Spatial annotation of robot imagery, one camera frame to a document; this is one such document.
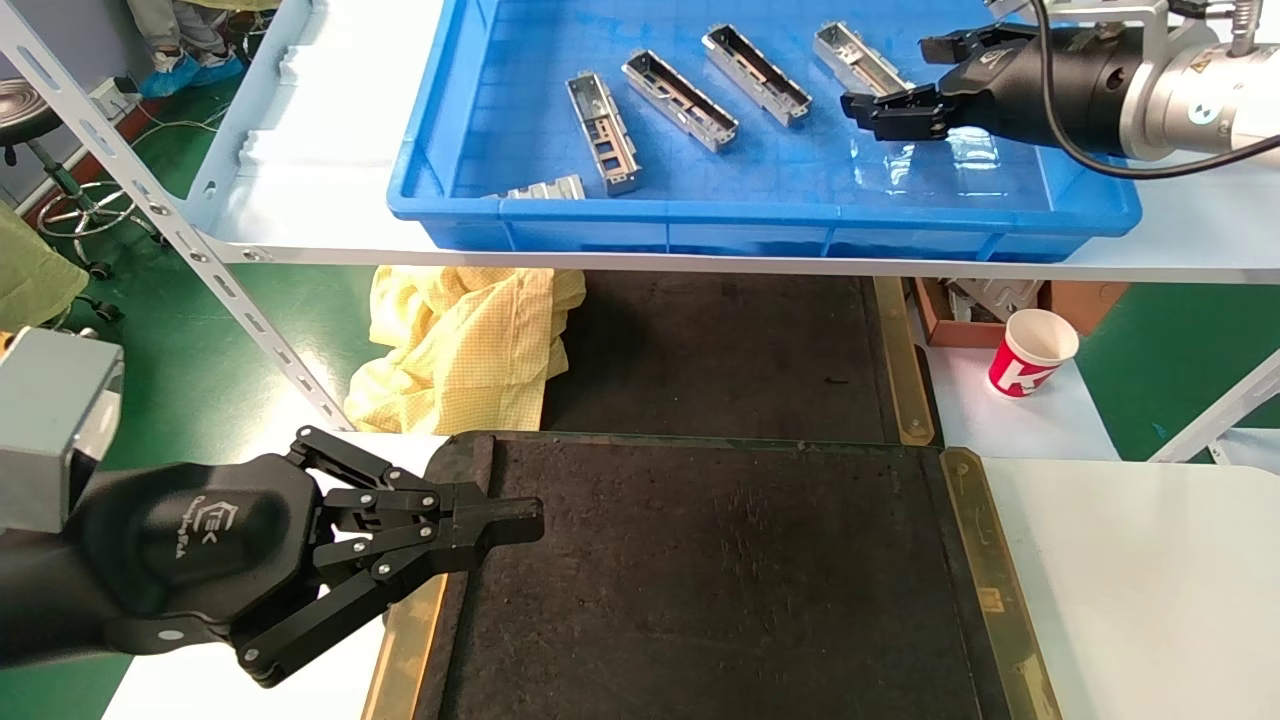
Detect person in yellow coat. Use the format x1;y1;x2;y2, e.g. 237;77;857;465
0;200;91;331

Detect person with blue shoe covers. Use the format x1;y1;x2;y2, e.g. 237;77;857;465
125;0;281;99

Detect white power strip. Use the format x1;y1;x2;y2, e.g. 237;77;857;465
88;76;141;113

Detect red white paper cup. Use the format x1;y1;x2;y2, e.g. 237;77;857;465
988;308;1081;399

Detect yellow crumpled cloth garment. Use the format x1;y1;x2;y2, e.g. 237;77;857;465
345;265;588;434

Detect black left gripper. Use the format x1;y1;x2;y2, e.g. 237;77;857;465
0;427;546;689

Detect white metal shelf rack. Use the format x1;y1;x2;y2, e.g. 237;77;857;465
0;0;1280;463

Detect brown cardboard box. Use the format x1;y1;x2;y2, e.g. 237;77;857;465
912;278;1133;349

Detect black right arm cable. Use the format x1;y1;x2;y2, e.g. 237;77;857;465
1028;0;1280;183

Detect chrome wheeled stool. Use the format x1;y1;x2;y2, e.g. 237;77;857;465
0;78;136;281

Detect silver metal housing part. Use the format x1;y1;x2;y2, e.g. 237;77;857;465
702;24;813;128
622;50;741;153
565;70;641;196
813;22;916;98
495;175;588;201

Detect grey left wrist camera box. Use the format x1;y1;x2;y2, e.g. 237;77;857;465
0;328;126;536

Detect blue plastic bin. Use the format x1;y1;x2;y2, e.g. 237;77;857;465
387;0;1144;263

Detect black felt tray brass edges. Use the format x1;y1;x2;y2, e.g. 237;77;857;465
362;430;1063;720
540;270;936;446

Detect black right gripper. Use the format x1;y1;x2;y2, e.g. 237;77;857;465
840;25;1136;156

